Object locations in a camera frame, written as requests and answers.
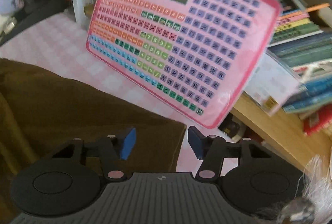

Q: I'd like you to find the brown corduroy garment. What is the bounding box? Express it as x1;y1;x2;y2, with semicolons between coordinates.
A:
1;58;186;223

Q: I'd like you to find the pink learning tablet toy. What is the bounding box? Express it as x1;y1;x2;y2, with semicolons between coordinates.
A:
86;0;282;129

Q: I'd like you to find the pink checkered tablecloth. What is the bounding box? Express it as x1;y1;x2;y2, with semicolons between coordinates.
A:
0;11;239;175

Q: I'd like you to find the black box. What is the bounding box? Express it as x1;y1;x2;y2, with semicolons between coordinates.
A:
1;0;70;46

